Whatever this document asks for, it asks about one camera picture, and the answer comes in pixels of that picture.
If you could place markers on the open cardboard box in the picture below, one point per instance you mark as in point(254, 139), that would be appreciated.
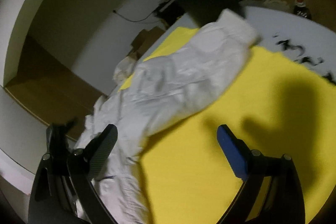
point(143, 41)

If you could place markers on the dark bottle with red cap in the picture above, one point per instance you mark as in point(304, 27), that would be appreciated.
point(300, 9)

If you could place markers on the yellow cloth mat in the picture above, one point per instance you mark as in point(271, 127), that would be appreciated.
point(276, 106)

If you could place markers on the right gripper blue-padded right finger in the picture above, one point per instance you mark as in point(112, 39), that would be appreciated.
point(283, 202)

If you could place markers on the white puffy jacket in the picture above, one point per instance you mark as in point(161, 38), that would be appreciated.
point(163, 91)

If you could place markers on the white tissue box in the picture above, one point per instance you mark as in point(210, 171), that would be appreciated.
point(124, 69)

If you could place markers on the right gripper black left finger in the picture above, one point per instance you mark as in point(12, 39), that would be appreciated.
point(62, 178)

